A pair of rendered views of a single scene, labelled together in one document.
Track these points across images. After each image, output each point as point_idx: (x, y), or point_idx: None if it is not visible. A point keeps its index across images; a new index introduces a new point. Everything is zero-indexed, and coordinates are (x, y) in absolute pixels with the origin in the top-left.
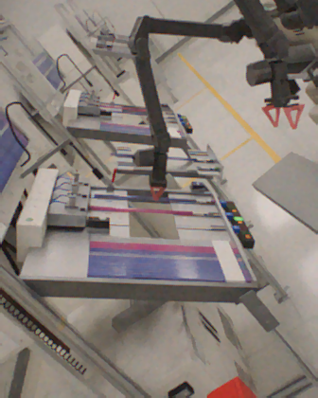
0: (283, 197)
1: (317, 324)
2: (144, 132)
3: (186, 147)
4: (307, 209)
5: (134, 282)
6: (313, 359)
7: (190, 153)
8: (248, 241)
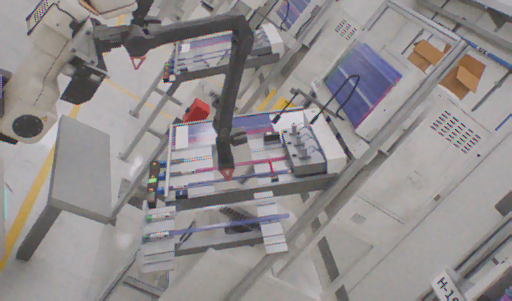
0: (104, 174)
1: (83, 270)
2: None
3: None
4: (101, 150)
5: (241, 114)
6: (104, 257)
7: (172, 252)
8: (156, 160)
